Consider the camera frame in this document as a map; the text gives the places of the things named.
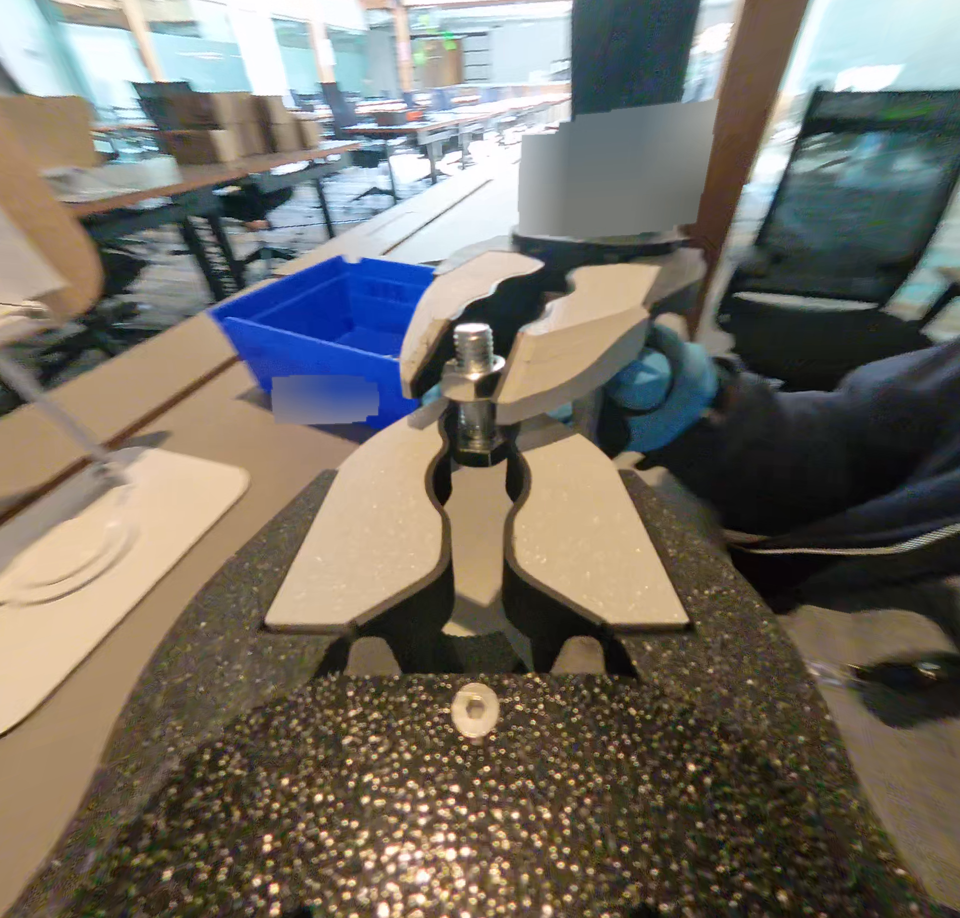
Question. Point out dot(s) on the black office chair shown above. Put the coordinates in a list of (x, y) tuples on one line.
[(847, 205)]

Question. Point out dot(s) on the stack of cardboard boxes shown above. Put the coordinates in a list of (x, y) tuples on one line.
[(225, 130)]

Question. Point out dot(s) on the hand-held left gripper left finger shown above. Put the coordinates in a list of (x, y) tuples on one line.
[(360, 543)]

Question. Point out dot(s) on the wooden document stand white base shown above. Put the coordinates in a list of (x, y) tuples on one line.
[(150, 528)]

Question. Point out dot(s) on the long brown-edged desk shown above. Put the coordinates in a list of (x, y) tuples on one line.
[(247, 171)]

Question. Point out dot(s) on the person's right hand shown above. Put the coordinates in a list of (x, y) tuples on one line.
[(675, 400)]

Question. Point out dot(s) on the person's right forearm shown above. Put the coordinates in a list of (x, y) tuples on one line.
[(825, 445)]

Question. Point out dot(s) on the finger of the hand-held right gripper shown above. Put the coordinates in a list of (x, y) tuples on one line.
[(442, 295), (585, 333)]

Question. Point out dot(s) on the blue plastic bin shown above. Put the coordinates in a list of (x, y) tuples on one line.
[(300, 348)]

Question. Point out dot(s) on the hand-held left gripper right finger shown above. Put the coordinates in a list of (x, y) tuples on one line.
[(592, 550)]

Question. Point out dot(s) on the steel hex nut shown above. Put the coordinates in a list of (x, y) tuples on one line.
[(472, 385)]

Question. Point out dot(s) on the steel hex bolt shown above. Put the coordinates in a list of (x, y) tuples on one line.
[(474, 344)]

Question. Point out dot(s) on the wooden pillar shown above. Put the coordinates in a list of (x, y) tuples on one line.
[(757, 70)]

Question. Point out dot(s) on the person's navy jacket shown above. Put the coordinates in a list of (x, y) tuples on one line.
[(862, 580)]

